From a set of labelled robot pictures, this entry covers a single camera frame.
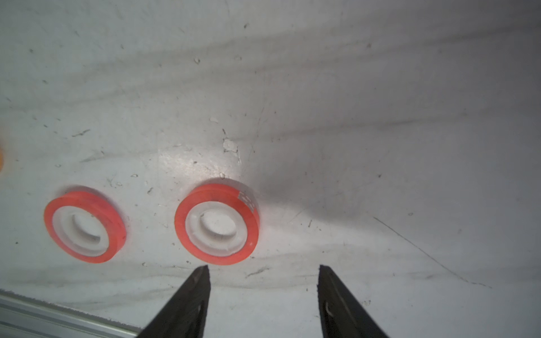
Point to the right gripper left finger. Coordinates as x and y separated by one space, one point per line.
184 315

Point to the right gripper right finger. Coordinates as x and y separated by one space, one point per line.
341 314

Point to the red tape roll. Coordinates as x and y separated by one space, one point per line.
85 224
218 222

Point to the aluminium mounting rail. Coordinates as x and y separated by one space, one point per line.
25 317

